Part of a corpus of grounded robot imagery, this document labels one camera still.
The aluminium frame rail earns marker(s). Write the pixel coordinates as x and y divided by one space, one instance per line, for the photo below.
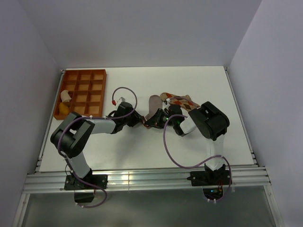
150 179

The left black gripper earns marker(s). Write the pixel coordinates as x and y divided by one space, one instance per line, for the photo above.
137 118

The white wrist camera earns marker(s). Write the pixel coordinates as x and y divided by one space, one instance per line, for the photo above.
166 102
118 102

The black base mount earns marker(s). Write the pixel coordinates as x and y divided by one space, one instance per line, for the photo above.
87 182
209 178

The grey sock red stripes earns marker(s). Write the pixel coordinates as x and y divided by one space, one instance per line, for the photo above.
155 103

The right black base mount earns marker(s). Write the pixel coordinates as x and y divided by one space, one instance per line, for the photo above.
209 178

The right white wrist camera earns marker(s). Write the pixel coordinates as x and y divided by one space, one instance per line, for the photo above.
166 102

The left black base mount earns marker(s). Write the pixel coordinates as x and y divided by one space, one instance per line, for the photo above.
87 182

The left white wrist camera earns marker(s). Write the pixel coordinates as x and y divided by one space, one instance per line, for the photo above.
118 102

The black box under rail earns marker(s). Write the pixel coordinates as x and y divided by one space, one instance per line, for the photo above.
84 197

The rolled beige sock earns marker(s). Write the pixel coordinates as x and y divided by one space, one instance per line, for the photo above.
65 97

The rolled yellow sock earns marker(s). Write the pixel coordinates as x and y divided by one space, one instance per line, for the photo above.
63 109

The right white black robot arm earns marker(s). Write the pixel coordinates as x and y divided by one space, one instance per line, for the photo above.
208 119

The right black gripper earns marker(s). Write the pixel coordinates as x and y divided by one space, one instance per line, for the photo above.
155 121

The tan argyle sock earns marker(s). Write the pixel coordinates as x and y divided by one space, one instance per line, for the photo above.
184 102

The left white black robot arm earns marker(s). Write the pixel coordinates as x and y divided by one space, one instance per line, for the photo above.
71 136

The orange compartment tray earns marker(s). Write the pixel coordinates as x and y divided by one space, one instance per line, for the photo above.
87 89

